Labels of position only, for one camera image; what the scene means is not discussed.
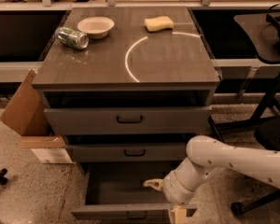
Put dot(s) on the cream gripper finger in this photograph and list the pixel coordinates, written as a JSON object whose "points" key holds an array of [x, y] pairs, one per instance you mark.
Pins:
{"points": [[156, 184]]}

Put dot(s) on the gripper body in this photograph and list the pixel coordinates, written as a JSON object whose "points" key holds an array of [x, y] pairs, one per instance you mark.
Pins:
{"points": [[170, 187]]}

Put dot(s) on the grey bottom drawer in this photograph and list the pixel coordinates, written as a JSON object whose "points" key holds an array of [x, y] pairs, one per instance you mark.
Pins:
{"points": [[115, 191]]}

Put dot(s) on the grey drawer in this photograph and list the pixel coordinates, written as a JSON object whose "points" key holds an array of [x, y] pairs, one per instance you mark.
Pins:
{"points": [[127, 147], [115, 191], [126, 112]]}

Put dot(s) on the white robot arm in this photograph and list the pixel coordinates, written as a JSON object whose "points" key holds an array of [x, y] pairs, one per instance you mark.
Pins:
{"points": [[206, 157]]}

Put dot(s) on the grey top drawer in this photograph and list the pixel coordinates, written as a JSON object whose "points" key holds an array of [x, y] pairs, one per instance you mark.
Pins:
{"points": [[126, 112]]}

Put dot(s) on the grey middle drawer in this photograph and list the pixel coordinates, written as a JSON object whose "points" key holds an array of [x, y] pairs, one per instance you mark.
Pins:
{"points": [[127, 147]]}

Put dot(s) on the grey drawer cabinet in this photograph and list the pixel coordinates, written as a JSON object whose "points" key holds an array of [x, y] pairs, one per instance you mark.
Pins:
{"points": [[130, 58]]}

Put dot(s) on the black office chair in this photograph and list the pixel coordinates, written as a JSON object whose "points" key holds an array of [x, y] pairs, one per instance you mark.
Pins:
{"points": [[268, 135]]}

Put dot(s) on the brown cardboard box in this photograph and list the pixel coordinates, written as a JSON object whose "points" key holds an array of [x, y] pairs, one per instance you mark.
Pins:
{"points": [[24, 115]]}

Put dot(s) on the yellow sponge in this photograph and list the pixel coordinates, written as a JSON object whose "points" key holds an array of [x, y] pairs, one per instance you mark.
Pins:
{"points": [[159, 23]]}

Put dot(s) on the black chair caster left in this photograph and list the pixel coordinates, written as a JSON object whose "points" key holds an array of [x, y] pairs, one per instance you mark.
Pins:
{"points": [[3, 179]]}

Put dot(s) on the white bowl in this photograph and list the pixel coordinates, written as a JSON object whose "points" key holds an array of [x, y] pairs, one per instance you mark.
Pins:
{"points": [[96, 27]]}

